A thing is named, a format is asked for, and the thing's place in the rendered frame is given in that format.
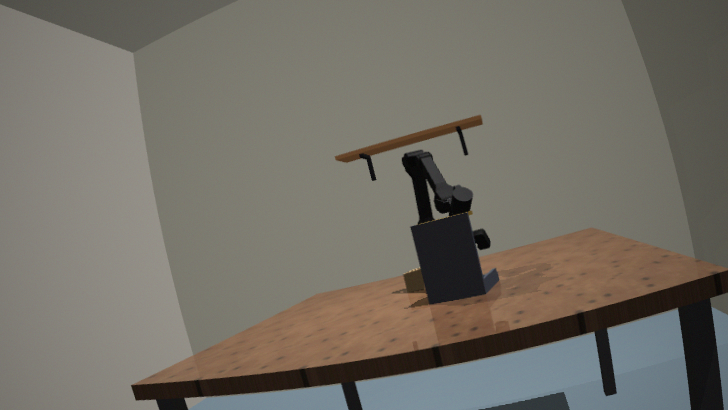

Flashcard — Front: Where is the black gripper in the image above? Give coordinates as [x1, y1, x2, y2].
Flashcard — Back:
[472, 228, 491, 250]

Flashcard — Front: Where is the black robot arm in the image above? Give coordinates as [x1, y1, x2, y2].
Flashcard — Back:
[402, 150, 473, 225]

